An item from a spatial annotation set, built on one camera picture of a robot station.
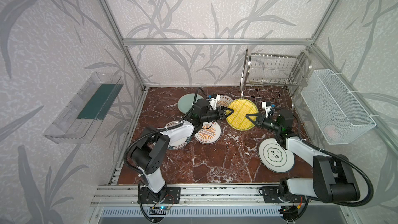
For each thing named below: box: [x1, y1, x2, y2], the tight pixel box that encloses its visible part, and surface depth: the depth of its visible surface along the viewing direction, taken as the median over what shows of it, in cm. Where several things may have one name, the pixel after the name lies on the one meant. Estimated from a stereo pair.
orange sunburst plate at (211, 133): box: [193, 121, 223, 145], surface depth 95 cm
